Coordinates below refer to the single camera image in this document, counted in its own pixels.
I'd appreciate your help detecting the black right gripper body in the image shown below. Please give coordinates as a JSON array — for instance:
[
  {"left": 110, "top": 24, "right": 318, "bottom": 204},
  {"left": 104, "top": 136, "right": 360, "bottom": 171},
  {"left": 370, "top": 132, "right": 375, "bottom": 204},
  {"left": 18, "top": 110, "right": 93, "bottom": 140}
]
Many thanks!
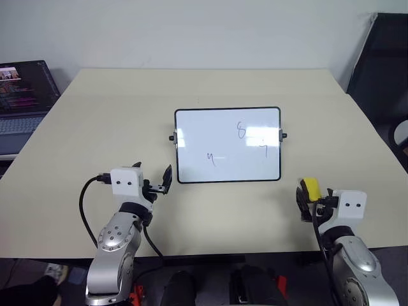
[{"left": 314, "top": 187, "right": 340, "bottom": 222}]

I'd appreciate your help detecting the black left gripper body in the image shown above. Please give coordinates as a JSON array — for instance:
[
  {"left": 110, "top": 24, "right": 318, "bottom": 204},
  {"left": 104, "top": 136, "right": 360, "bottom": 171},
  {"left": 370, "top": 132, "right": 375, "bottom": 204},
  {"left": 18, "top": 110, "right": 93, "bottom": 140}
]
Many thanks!
[{"left": 141, "top": 178, "right": 168, "bottom": 205}]

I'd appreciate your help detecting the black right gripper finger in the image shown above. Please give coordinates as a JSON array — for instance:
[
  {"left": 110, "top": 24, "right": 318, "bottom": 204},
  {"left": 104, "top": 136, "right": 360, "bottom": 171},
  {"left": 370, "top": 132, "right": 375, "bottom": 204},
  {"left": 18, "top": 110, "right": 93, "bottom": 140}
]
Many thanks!
[{"left": 296, "top": 185, "right": 316, "bottom": 222}]

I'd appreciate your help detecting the yellow whiteboard eraser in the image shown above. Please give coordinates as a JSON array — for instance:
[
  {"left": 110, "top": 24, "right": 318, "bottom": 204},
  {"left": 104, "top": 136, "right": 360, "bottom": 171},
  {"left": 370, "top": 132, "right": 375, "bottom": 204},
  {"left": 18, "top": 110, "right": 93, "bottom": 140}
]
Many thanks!
[{"left": 298, "top": 177, "right": 321, "bottom": 203}]

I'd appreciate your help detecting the small black-framed whiteboard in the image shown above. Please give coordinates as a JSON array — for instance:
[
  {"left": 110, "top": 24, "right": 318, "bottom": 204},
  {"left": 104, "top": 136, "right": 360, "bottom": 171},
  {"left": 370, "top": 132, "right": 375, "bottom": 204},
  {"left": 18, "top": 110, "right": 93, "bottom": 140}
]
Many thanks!
[{"left": 168, "top": 106, "right": 287, "bottom": 185}]

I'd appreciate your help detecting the black and white stool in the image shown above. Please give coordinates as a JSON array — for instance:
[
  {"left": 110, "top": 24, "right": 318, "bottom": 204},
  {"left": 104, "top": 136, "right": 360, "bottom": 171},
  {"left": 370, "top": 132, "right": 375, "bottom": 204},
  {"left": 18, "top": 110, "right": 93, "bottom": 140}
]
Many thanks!
[{"left": 388, "top": 119, "right": 408, "bottom": 155}]

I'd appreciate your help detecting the dark rounded shape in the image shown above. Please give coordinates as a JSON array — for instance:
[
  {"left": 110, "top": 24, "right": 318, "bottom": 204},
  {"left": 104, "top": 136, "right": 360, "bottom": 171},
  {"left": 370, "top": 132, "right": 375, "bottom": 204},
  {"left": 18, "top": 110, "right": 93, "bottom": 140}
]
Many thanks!
[{"left": 160, "top": 270, "right": 198, "bottom": 306}]

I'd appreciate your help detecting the grey sneaker shoe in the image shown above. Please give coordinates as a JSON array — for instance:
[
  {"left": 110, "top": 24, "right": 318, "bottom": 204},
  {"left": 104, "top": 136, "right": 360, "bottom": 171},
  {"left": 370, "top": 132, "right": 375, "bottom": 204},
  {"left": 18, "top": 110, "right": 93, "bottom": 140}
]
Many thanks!
[{"left": 43, "top": 262, "right": 69, "bottom": 285}]

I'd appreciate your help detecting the open laptop computer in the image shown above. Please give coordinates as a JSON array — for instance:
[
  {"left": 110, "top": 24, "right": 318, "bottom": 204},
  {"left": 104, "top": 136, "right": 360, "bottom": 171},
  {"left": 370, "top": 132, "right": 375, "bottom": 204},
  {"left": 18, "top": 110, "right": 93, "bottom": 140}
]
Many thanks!
[{"left": 0, "top": 59, "right": 62, "bottom": 161}]

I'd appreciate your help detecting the black office chair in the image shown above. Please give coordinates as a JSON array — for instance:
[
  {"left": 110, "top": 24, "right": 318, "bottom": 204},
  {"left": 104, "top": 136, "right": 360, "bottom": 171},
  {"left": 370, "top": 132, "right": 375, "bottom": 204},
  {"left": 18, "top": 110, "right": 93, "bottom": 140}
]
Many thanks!
[{"left": 345, "top": 11, "right": 408, "bottom": 128}]

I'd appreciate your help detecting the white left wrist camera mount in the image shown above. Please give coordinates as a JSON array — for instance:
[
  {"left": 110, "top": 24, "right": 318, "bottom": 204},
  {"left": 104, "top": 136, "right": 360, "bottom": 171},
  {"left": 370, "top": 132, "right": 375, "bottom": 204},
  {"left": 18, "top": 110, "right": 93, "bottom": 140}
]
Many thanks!
[{"left": 110, "top": 166, "right": 145, "bottom": 205}]

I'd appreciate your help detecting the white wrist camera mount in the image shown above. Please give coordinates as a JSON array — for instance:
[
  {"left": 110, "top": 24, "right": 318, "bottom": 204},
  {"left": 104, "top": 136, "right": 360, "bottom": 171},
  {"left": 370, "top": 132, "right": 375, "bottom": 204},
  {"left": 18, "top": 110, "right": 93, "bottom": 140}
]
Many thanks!
[
  {"left": 330, "top": 189, "right": 368, "bottom": 228},
  {"left": 110, "top": 166, "right": 145, "bottom": 205}
]

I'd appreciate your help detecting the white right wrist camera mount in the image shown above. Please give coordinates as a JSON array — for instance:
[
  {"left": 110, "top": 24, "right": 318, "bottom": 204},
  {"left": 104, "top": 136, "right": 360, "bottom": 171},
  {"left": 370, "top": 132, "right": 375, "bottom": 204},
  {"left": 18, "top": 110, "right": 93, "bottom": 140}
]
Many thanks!
[{"left": 330, "top": 189, "right": 368, "bottom": 228}]

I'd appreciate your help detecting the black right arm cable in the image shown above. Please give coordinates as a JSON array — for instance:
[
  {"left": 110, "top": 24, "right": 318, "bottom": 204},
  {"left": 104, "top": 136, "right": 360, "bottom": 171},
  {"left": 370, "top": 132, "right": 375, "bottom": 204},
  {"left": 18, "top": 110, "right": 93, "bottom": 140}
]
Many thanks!
[{"left": 311, "top": 203, "right": 340, "bottom": 306}]

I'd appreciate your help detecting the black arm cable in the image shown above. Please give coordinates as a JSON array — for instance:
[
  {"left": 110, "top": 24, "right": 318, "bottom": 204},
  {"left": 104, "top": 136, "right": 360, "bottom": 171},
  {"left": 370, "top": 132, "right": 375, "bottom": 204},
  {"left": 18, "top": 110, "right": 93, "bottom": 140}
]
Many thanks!
[
  {"left": 311, "top": 203, "right": 340, "bottom": 306},
  {"left": 78, "top": 171, "right": 112, "bottom": 249},
  {"left": 142, "top": 219, "right": 166, "bottom": 259}
]

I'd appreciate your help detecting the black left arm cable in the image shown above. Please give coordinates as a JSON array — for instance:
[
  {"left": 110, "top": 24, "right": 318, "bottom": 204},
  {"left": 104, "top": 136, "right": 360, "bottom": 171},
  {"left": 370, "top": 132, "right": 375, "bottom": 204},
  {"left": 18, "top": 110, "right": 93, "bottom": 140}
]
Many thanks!
[
  {"left": 142, "top": 219, "right": 166, "bottom": 259},
  {"left": 78, "top": 171, "right": 112, "bottom": 249}
]

